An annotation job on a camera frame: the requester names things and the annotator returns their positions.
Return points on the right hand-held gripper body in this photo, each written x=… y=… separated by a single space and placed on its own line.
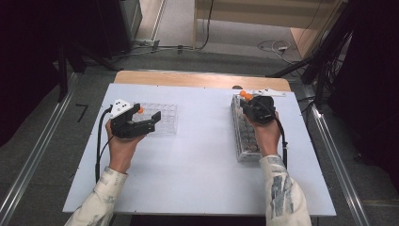
x=262 y=109

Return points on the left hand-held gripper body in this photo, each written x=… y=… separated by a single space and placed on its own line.
x=122 y=124

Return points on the orange-capped test tube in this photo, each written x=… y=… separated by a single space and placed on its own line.
x=140 y=110
x=243 y=93
x=248 y=96

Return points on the clear acrylic tube rack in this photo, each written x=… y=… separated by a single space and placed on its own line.
x=167 y=121

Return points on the metal test tube rack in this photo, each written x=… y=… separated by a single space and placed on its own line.
x=246 y=141

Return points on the person's right hand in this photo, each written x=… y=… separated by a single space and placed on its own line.
x=268 y=138

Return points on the person's left hand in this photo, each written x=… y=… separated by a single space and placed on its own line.
x=120 y=153

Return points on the grey power strip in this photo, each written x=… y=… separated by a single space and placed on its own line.
x=147 y=43

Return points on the black metal stand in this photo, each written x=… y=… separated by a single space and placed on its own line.
x=62 y=72

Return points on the black cabinet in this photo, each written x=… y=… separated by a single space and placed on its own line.
x=116 y=28

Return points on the light wooden shelf unit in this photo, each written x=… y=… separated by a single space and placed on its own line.
x=263 y=14

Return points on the aluminium floor rail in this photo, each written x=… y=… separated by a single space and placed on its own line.
x=34 y=153
x=342 y=182

